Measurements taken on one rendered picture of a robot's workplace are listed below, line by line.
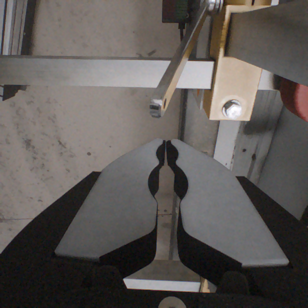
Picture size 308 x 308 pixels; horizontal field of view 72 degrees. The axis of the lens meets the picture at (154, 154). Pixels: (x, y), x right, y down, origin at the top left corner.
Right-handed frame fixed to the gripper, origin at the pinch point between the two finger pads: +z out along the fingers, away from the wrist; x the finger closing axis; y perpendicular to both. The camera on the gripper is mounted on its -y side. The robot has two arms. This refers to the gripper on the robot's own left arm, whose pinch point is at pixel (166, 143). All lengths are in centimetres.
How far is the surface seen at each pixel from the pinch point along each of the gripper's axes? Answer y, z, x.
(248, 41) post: -5.0, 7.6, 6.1
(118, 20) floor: -9, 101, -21
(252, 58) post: -4.0, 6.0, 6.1
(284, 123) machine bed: 12.5, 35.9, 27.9
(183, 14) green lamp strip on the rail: -7.9, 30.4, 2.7
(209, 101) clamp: 1.6, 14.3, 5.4
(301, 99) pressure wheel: 0.0, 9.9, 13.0
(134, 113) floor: 34, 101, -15
